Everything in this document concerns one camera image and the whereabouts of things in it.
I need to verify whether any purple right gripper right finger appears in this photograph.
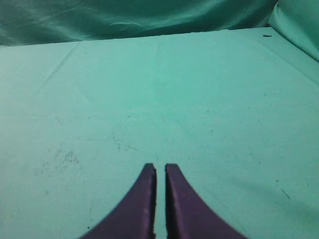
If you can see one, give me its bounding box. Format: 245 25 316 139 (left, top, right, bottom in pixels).
165 164 245 239

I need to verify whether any green table cloth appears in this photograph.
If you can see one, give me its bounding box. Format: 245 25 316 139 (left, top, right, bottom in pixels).
0 27 319 239

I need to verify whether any green backdrop cloth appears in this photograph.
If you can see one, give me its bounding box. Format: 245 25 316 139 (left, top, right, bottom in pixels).
0 0 319 59

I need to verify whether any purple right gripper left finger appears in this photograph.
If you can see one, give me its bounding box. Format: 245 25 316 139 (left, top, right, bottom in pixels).
81 163 157 239

